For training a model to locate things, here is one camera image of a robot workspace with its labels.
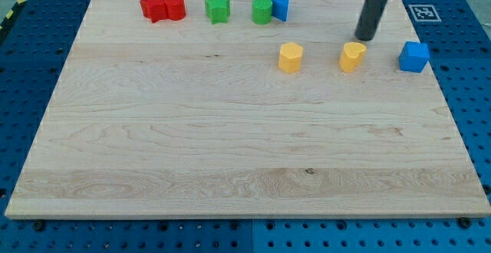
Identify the blue cube block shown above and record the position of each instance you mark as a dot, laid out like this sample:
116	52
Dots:
414	57

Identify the wooden board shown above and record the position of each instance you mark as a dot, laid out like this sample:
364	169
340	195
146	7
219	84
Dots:
189	120

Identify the yellow hexagon block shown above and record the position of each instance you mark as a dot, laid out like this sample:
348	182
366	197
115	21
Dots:
290	57

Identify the green cylinder block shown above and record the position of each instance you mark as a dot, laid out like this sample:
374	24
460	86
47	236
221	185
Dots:
261	11

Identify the green star block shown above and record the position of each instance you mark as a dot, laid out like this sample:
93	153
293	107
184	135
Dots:
217	11

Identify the blue triangle block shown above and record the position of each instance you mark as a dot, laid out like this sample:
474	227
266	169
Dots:
280	9

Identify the yellow heart block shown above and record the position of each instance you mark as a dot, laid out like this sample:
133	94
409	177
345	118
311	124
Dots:
351	56

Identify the red cylinder block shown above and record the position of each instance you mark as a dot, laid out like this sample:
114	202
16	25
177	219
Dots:
175	9

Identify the red star block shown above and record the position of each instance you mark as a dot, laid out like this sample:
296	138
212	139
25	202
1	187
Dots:
155	10

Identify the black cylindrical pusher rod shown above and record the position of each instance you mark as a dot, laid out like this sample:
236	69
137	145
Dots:
369	19

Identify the white fiducial marker tag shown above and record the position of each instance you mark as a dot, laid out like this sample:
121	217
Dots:
424	13

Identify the black bolt left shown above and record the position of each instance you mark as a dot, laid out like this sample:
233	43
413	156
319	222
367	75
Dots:
38	226

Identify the black bolt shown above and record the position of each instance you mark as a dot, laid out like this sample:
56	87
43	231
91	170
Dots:
464	222
38	226

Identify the black bolt right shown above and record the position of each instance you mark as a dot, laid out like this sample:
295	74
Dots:
464	222

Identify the yellow black hazard tape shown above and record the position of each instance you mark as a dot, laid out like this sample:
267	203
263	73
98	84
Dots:
12	15

